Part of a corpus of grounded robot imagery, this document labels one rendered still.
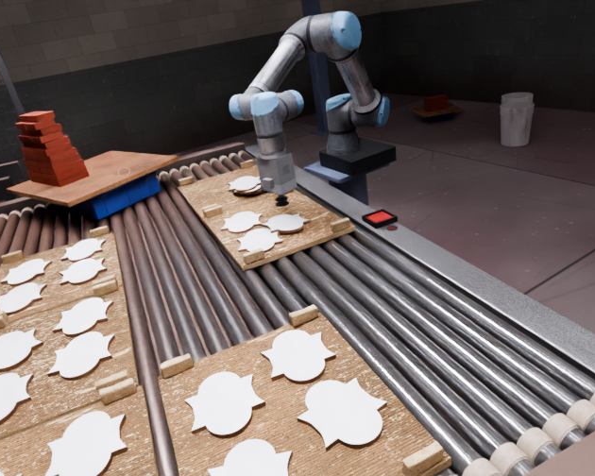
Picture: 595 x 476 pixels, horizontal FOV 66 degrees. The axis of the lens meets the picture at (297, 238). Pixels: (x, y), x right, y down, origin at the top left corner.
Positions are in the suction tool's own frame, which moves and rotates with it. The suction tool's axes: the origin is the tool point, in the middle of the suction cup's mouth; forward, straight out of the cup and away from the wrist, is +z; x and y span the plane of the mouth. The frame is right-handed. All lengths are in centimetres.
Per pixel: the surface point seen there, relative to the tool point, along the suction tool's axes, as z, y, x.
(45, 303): 7, -27, -63
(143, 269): 8.9, -21.3, -37.8
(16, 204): 7, -128, -40
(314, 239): 7.3, 13.8, -2.8
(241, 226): 6.5, -11.8, -7.9
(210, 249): 9.0, -12.8, -20.1
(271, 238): 6.5, 3.3, -9.2
